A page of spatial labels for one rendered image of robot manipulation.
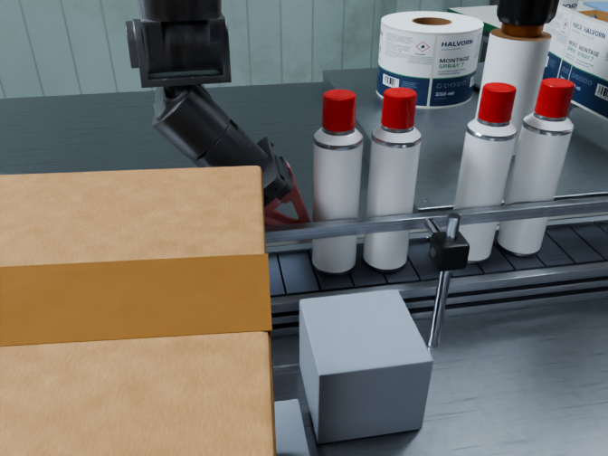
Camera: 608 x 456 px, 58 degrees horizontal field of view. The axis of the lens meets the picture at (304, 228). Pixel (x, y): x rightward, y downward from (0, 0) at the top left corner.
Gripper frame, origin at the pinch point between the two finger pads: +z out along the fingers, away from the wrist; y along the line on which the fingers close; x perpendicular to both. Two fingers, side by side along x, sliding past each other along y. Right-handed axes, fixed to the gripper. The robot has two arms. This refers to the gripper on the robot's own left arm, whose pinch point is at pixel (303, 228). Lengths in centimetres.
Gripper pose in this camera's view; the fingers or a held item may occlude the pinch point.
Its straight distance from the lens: 61.1
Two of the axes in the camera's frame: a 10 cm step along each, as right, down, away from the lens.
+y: -1.6, -5.2, 8.4
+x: -7.6, 6.1, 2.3
